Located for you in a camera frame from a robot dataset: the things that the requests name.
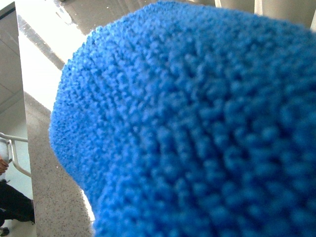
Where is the blue microfiber cloth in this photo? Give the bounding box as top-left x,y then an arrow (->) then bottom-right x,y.
49,1 -> 316,237

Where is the white metal railing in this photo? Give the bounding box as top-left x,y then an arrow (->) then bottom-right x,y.
0,132 -> 32,178

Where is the person in black trousers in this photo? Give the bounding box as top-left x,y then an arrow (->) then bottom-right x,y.
0,140 -> 35,226

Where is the white pleated curtain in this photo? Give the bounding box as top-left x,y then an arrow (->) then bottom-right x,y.
193,0 -> 316,31

